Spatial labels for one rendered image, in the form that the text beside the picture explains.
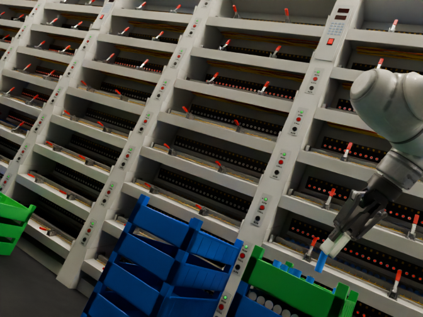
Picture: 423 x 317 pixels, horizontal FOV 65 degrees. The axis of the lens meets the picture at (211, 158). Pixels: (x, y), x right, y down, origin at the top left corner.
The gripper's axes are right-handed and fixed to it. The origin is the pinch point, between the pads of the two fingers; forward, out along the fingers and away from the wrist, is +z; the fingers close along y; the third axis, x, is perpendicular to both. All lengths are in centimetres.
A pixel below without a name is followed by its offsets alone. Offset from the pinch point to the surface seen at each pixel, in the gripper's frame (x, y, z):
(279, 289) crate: -12.8, -19.2, 10.6
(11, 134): 153, -82, 81
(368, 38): 63, 14, -64
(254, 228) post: 35.2, 6.6, 19.7
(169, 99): 103, -28, 6
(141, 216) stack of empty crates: 16.7, -40.4, 23.9
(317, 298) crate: -17.7, -15.6, 6.5
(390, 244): 9.0, 30.9, -6.1
